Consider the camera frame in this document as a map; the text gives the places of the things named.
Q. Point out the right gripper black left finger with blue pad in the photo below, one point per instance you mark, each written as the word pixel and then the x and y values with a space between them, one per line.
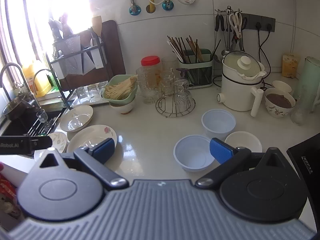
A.
pixel 69 185

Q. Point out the black wall power strip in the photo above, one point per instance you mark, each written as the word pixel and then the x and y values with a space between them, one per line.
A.
pixel 267 23

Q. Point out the white electric pot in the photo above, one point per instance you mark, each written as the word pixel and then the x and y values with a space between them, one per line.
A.
pixel 241 82

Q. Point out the clear glass vase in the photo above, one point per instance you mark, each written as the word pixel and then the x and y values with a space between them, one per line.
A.
pixel 302 108

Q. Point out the red lid plastic jar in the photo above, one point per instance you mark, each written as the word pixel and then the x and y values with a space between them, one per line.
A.
pixel 152 67

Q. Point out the white ceramic bowl under green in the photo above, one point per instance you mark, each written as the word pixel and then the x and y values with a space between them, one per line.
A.
pixel 123 109

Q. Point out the white plastic bowl far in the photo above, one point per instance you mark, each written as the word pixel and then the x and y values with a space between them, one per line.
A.
pixel 218 123

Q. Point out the leaf pattern plate at sink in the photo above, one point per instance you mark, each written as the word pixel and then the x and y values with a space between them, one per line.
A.
pixel 77 118

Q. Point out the dark wooden cutting board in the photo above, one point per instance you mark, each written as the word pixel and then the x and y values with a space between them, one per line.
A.
pixel 115 64

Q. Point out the chrome kitchen faucet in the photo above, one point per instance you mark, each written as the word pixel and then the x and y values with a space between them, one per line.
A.
pixel 21 86

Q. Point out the white plastic bowl near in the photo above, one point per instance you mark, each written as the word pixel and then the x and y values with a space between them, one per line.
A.
pixel 192 153

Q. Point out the floral bowl with brown food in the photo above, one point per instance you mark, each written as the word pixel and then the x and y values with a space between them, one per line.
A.
pixel 278 103

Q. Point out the yellow snack bag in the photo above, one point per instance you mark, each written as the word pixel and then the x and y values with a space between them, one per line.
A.
pixel 290 64

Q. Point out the yellow detergent bottle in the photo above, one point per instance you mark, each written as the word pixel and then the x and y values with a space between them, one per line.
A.
pixel 38 84

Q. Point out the dark metal pot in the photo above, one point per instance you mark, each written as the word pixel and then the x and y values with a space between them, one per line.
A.
pixel 16 107

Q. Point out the small white bowl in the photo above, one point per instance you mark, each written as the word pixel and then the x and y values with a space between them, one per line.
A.
pixel 281 86

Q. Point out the wire glass rack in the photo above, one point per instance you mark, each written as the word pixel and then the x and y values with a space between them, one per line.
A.
pixel 179 104

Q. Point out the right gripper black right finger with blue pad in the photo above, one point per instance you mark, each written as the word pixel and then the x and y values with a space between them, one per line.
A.
pixel 261 187

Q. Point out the white plastic bowl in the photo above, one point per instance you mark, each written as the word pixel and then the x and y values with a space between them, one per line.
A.
pixel 192 153
pixel 218 123

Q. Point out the black induction cooker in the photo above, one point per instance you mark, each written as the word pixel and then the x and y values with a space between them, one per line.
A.
pixel 305 158

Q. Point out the rose pattern white plate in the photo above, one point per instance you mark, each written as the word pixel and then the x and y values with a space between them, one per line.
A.
pixel 91 136

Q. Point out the white kitchen scissors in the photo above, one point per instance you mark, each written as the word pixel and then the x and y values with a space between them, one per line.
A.
pixel 235 21

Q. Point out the black dish rack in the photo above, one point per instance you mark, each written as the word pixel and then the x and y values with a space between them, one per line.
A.
pixel 77 61

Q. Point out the green bowl with noodles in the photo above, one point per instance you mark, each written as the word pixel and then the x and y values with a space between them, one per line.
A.
pixel 121 89

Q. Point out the leaf pattern white plate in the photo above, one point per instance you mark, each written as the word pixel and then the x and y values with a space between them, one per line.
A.
pixel 59 141

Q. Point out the green chopstick holder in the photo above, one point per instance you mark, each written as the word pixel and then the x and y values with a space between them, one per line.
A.
pixel 199 74

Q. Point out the pale green kettle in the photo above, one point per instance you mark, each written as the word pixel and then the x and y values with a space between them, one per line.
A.
pixel 309 82

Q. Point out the small stemmed glass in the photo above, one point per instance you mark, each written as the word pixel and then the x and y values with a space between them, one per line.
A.
pixel 43 117

